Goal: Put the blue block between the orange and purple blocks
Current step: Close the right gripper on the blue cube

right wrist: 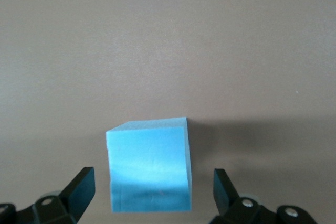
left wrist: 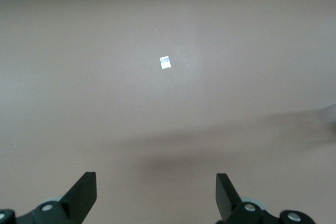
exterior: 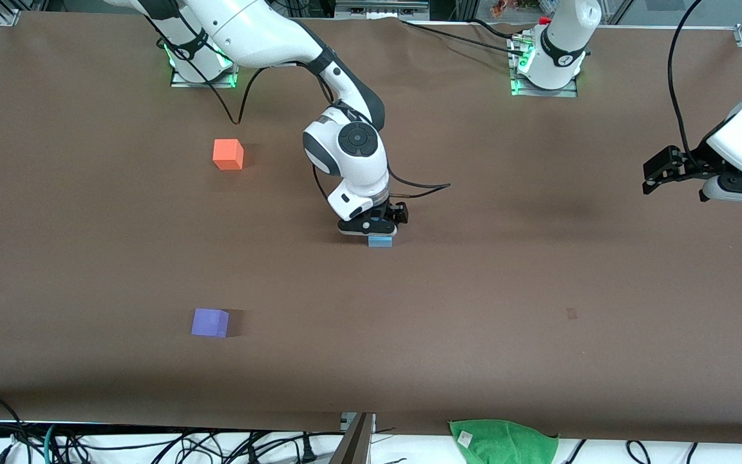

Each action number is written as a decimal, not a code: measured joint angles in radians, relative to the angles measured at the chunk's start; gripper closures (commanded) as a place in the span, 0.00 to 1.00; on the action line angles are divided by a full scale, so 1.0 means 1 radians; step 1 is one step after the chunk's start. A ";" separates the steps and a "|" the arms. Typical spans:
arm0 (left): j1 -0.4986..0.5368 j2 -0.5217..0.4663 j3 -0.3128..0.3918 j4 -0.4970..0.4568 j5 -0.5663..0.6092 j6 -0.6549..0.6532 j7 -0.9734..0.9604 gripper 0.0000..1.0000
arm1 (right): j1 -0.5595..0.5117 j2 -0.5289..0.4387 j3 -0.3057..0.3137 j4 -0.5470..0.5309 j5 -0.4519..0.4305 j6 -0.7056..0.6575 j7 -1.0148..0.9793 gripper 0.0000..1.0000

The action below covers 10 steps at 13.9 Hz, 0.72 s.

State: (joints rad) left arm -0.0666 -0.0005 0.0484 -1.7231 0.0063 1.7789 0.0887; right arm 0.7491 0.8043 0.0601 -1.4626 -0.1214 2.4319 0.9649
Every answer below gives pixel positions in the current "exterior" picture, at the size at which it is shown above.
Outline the orange foam block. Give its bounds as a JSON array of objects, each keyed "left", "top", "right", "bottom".
[{"left": 213, "top": 139, "right": 245, "bottom": 171}]

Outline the purple foam block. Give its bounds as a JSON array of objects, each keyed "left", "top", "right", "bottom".
[{"left": 191, "top": 308, "right": 231, "bottom": 338}]

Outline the brown table cover sheet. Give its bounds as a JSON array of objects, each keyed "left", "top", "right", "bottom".
[{"left": 0, "top": 12, "right": 742, "bottom": 445}]

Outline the green cloth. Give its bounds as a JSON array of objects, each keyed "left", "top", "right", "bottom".
[{"left": 448, "top": 419, "right": 560, "bottom": 464}]

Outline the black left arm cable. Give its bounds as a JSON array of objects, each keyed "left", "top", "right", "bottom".
[{"left": 667, "top": 0, "right": 707, "bottom": 165}]

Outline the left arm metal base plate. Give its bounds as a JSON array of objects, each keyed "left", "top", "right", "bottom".
[{"left": 508, "top": 32, "right": 579, "bottom": 99}]

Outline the long black base cable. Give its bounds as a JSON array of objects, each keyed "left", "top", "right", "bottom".
[{"left": 399, "top": 18, "right": 526, "bottom": 55}]

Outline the aluminium frame rail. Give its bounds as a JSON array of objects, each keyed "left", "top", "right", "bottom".
[{"left": 335, "top": 0, "right": 431, "bottom": 21}]

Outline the grey metal post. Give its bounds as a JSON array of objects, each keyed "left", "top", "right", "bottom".
[{"left": 330, "top": 412, "right": 376, "bottom": 464}]

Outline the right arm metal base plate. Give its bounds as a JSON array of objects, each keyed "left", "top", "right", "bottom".
[{"left": 170, "top": 48, "right": 240, "bottom": 89}]

